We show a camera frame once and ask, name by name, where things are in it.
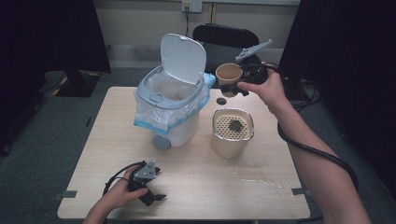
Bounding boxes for clear blue-edged trash bag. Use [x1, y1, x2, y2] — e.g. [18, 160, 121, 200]
[134, 72, 217, 137]

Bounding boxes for brown paper cup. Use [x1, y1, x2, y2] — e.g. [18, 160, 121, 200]
[215, 63, 244, 98]

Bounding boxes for grey tape strip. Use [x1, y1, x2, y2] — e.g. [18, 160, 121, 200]
[291, 187, 312, 197]
[53, 189, 78, 202]

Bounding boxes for black chair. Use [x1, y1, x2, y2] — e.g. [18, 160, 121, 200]
[191, 22, 263, 76]

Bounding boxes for black wall socket cable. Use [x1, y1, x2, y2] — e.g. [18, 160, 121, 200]
[185, 7, 191, 38]

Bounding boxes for white wall socket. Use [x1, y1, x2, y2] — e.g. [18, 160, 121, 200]
[181, 0, 204, 13]

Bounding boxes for black stand base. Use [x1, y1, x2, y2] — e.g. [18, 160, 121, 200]
[55, 69, 102, 98]

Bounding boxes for black floor cables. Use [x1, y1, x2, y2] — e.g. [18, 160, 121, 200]
[290, 78, 322, 114]

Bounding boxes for spilled water puddle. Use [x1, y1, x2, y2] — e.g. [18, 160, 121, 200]
[232, 161, 294, 199]

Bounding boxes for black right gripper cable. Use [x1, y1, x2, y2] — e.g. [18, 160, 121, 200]
[276, 122, 360, 192]

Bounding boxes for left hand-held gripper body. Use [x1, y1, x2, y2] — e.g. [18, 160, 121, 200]
[128, 160, 162, 192]

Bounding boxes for dark wet tea leaves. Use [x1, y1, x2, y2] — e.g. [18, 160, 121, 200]
[228, 119, 245, 133]

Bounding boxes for person's left hand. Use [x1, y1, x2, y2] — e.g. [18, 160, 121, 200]
[106, 166, 149, 210]

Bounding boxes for person's right hand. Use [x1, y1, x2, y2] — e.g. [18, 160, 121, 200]
[236, 68, 290, 115]

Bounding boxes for white pedal trash can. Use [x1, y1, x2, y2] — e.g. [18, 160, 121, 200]
[134, 33, 217, 149]

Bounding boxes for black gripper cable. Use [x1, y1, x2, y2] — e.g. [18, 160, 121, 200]
[276, 122, 360, 192]
[102, 161, 148, 196]

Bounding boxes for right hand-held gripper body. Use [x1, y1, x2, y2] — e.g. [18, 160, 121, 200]
[235, 39, 274, 85]

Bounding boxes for beige bucket with strainer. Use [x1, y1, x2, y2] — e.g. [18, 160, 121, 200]
[210, 107, 255, 160]

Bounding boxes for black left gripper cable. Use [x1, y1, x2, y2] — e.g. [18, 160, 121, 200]
[102, 161, 148, 196]

